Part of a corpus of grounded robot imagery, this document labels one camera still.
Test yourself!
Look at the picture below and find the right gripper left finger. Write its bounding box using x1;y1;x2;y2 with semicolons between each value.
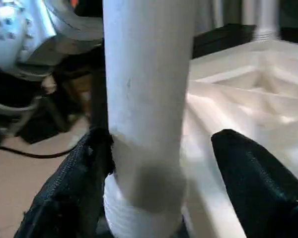
13;127;115;238

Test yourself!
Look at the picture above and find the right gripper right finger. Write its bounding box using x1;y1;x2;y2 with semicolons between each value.
210;128;298;238

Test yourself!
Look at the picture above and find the white plastic table top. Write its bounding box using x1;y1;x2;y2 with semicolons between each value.
180;39;298;238

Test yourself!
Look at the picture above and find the white plastic table leg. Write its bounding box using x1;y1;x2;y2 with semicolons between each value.
256;0;281;42
101;0;197;237

